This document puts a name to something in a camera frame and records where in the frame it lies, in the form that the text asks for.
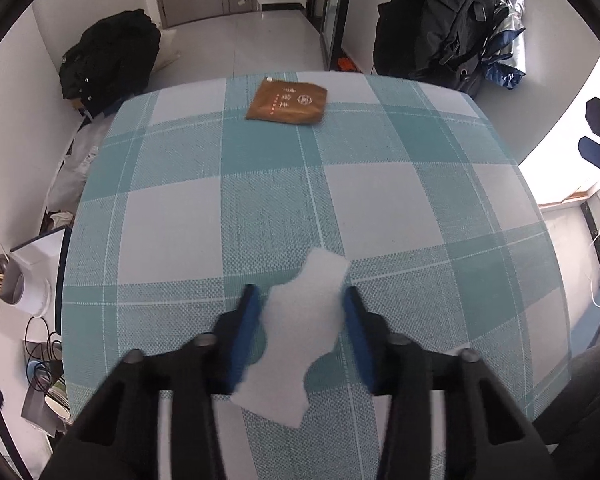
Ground black backpack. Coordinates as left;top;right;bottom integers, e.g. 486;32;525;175
372;0;506;98

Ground white box with blue side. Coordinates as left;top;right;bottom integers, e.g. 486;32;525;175
10;227;71;321

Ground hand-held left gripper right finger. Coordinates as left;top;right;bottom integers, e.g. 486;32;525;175
342;286;556;480

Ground cream cloth bag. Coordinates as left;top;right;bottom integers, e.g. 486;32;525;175
152;27;181;68

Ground black jacket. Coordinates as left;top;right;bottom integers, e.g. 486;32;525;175
59;8;162;116

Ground dark brown sachet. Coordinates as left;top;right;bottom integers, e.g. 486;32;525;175
245;76;328;126

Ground blue round container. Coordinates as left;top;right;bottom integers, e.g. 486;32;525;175
27;360;56;386

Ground black framed glass door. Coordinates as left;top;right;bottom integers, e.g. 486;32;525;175
307;0;358;68

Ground grey box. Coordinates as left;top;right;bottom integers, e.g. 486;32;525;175
21;385;61;433

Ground paper bowl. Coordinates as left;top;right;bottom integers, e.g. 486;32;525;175
44;380;73;423

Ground silver folded umbrella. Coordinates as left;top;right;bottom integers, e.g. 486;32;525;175
482;0;528;88

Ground tangle of black cables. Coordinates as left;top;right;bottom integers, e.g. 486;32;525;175
24;316;63;393

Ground white chopstick holder cup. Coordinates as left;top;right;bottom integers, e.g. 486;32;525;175
0;252;53;317

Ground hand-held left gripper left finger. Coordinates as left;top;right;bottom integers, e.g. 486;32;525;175
40;284;268;480

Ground white foam piece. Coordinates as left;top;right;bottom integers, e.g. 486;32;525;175
229;246;352;430

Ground grey plastic parcel bag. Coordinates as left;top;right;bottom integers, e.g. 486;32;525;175
47;120;111;216

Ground person's dark trousers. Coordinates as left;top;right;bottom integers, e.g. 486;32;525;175
545;330;600;480

